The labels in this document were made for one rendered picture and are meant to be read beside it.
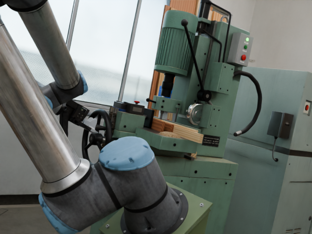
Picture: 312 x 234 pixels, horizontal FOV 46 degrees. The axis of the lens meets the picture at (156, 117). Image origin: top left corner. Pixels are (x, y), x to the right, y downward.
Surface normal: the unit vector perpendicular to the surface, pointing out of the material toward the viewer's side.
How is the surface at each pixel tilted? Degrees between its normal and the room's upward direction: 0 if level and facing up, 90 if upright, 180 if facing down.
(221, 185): 90
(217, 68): 90
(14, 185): 90
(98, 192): 75
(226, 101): 90
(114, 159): 35
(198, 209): 41
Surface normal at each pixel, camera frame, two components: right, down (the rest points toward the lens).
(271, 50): -0.74, -0.12
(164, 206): 0.53, -0.15
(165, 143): 0.53, 0.15
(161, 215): 0.34, -0.01
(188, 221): -0.33, -0.82
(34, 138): 0.09, 0.37
